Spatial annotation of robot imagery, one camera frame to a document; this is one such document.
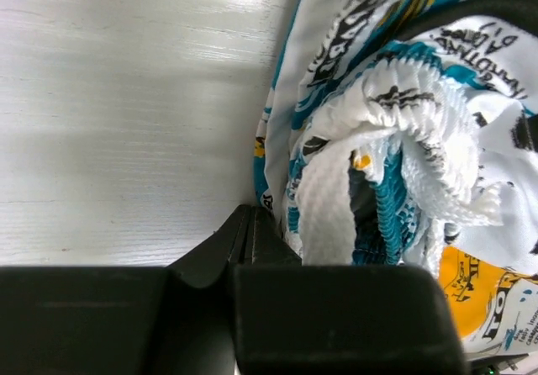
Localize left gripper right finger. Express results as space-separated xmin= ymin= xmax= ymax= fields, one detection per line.
xmin=232 ymin=208 xmax=467 ymax=374

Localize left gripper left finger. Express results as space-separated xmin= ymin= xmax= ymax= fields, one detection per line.
xmin=1 ymin=205 xmax=269 ymax=374

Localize white patterned shorts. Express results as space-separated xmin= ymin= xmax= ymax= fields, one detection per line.
xmin=254 ymin=0 xmax=537 ymax=358

